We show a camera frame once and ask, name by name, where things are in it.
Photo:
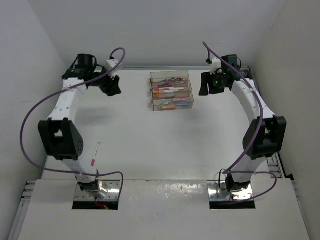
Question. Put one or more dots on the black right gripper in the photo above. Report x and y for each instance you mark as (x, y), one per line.
(206, 78)

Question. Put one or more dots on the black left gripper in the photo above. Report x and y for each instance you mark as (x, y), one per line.
(112, 88)

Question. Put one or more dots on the blue gel pen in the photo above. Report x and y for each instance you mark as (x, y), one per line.
(175, 79)

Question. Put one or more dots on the white pen pink cap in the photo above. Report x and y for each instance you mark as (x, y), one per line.
(167, 89)

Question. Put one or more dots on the pink correction tape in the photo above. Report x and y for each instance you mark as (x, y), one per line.
(179, 100)

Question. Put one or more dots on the blue correction tape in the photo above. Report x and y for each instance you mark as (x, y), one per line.
(183, 104)

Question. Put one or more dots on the white pen orange cap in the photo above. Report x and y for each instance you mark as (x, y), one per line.
(163, 95)

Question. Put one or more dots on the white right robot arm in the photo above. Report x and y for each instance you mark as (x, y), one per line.
(265, 134)

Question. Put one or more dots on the pink cap pen under arm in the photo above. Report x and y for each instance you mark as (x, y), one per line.
(95, 153)

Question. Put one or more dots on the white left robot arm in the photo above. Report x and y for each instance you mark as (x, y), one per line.
(60, 137)

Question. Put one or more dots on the clear tiered organizer tray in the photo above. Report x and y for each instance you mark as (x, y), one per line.
(155, 77)

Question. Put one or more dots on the white front cover board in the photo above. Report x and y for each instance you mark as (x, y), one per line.
(161, 210)

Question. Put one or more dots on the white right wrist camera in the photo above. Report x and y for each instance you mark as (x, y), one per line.
(215, 64)

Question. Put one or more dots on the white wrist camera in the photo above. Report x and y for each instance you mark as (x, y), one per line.
(215, 64)
(112, 65)

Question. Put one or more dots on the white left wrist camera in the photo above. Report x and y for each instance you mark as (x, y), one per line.
(112, 65)

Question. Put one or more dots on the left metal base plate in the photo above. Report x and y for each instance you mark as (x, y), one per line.
(107, 190)

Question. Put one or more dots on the metal base plate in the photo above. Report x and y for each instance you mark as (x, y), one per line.
(107, 190)
(217, 192)

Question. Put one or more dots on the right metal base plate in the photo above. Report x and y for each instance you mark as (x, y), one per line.
(217, 192)

